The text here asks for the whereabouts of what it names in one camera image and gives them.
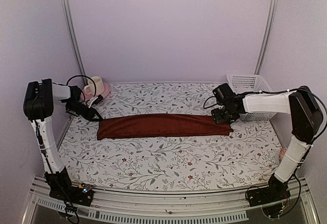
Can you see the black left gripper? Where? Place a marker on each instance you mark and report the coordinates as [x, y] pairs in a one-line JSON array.
[[90, 115]]

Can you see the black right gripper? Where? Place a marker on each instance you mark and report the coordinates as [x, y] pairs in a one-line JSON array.
[[217, 118]]

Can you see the dark red towel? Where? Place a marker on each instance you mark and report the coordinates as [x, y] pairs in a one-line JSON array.
[[161, 125]]

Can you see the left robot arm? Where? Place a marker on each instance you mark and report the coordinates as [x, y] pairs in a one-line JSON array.
[[38, 108]]

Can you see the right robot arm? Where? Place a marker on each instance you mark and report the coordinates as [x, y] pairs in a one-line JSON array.
[[304, 107]]

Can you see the pink saucer plate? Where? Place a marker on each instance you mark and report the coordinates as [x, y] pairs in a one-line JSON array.
[[86, 95]]

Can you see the white plastic basket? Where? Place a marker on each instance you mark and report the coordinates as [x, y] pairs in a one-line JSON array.
[[245, 83]]

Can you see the cream ribbed mug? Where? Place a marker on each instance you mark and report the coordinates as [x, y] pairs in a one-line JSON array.
[[96, 85]]

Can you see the pink object at right edge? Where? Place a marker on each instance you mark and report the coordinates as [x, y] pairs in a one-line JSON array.
[[282, 153]]

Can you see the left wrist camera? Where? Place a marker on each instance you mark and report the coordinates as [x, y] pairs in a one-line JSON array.
[[95, 100]]

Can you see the front aluminium rail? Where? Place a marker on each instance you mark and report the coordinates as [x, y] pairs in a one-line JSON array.
[[213, 206]]

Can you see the right aluminium frame post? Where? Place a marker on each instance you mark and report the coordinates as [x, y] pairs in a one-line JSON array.
[[267, 32]]

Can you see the aluminium frame post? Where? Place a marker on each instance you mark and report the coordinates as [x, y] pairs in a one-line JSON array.
[[73, 39], [267, 32]]

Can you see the left aluminium frame post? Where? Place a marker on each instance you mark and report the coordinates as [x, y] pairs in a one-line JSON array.
[[73, 39]]

